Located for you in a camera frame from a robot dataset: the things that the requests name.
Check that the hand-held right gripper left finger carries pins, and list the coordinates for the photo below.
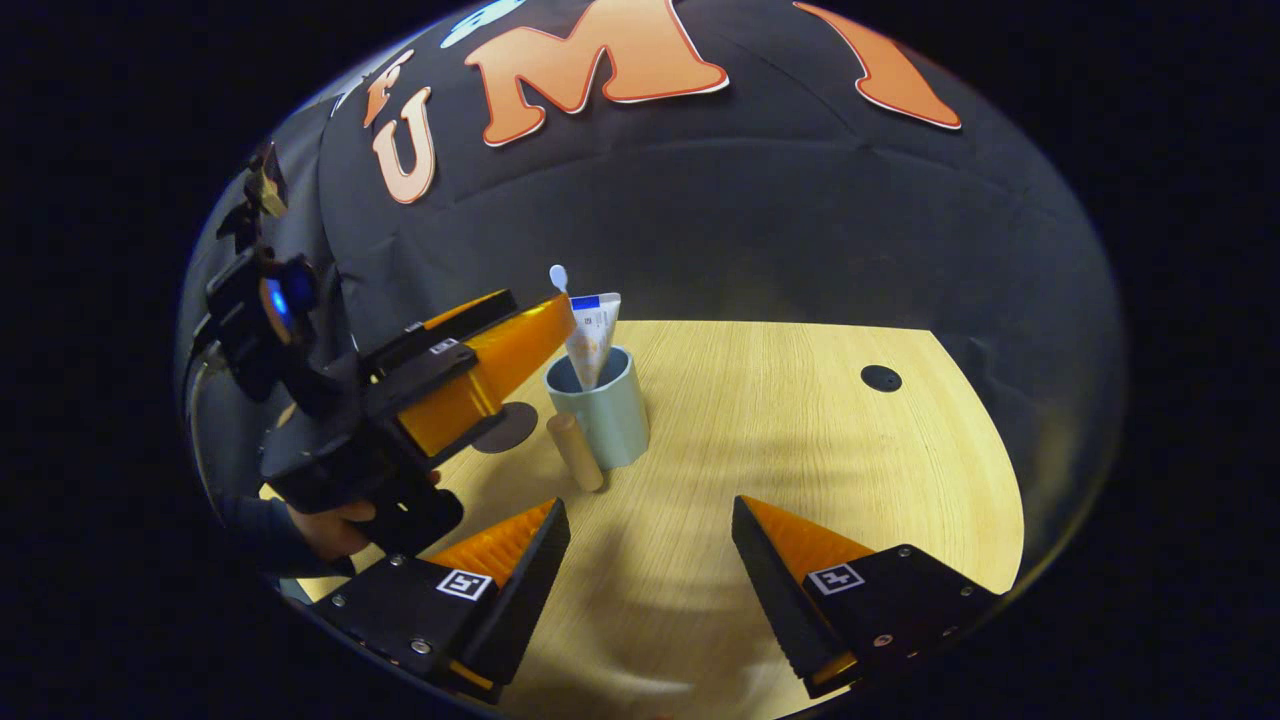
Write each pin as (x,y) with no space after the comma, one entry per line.
(525,590)

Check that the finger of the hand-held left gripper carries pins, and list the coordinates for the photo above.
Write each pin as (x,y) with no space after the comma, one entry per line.
(440,335)
(480,380)

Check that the white toothbrush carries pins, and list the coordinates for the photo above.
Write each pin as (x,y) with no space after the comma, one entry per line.
(558,277)

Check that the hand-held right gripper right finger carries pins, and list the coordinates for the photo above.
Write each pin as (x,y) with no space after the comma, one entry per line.
(770,590)

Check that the white toothpaste tube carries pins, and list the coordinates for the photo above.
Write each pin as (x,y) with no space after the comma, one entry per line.
(595,335)

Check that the dark round coaster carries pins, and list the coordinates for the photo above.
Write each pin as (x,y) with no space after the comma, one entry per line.
(512,428)

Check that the wooden desktop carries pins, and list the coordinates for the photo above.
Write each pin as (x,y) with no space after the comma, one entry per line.
(800,440)

